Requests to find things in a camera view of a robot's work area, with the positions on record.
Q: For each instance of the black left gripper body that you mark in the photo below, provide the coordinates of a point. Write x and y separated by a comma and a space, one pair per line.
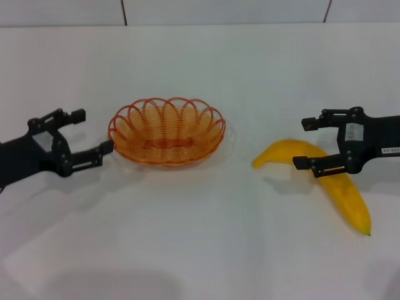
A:
18, 156

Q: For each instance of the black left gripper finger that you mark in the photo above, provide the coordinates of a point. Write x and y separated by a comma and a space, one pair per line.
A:
106, 147
78, 115

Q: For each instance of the orange woven plastic basket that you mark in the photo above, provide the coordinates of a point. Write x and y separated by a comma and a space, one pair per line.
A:
168, 153

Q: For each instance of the white tablecloth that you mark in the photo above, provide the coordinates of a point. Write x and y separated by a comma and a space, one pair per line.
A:
200, 234

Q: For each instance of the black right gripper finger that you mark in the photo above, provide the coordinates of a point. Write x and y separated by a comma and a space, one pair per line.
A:
303, 162
311, 123

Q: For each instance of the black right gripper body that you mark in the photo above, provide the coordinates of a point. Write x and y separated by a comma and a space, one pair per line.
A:
378, 134

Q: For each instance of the yellow banana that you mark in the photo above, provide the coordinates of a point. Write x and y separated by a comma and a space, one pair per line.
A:
347, 197

